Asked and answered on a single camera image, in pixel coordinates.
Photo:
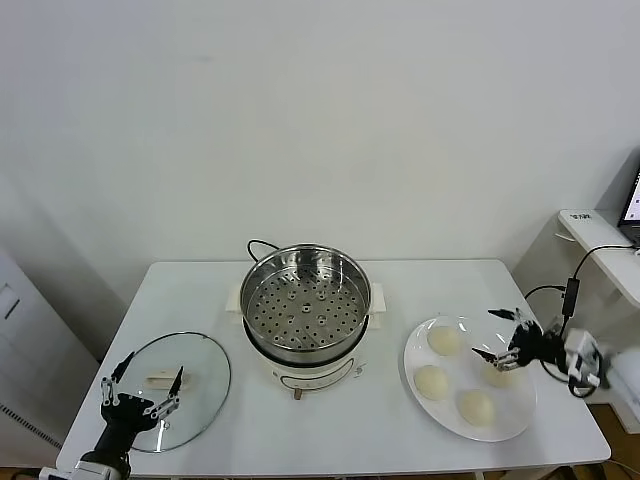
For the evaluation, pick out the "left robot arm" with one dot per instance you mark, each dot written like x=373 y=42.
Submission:
x=100 y=472

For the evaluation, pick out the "open black laptop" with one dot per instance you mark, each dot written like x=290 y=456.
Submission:
x=632 y=200

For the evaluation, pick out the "round glass pot lid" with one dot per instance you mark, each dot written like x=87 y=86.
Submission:
x=200 y=380

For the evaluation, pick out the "white side desk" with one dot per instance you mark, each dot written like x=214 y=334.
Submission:
x=600 y=225

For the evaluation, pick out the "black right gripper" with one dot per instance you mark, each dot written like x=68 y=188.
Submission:
x=532 y=345

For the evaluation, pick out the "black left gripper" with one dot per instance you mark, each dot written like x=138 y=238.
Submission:
x=125 y=410

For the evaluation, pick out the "round white plate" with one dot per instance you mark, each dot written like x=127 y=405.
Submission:
x=515 y=415

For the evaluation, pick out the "perforated steel steamer basket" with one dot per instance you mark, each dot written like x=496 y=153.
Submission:
x=280 y=320

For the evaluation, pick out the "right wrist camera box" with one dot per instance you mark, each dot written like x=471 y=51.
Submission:
x=580 y=352

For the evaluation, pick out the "white steamed baozi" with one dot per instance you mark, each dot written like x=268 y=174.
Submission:
x=500 y=380
x=444 y=341
x=431 y=382
x=476 y=407

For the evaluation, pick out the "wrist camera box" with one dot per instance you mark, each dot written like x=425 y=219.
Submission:
x=580 y=352
x=52 y=474

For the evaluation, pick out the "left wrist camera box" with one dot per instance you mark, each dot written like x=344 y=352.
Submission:
x=52 y=474

